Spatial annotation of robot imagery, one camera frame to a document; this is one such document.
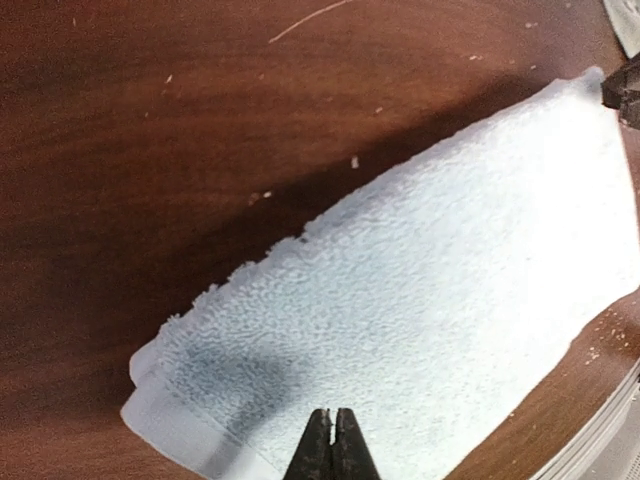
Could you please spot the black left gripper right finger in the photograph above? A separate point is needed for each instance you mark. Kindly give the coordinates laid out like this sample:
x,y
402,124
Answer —
x,y
350,456

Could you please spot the light blue terry towel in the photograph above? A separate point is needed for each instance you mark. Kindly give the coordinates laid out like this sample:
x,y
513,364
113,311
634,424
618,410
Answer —
x,y
431,301

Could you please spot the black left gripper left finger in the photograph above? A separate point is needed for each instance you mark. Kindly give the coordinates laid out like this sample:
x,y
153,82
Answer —
x,y
312,459

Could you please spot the pale green terry towel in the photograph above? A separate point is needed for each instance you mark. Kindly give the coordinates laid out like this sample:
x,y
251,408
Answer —
x,y
624,16

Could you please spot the front aluminium rail base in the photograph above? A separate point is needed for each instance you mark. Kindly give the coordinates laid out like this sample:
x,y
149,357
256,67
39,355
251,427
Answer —
x,y
579,455

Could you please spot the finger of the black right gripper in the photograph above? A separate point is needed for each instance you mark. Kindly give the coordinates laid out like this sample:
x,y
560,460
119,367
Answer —
x,y
620,91

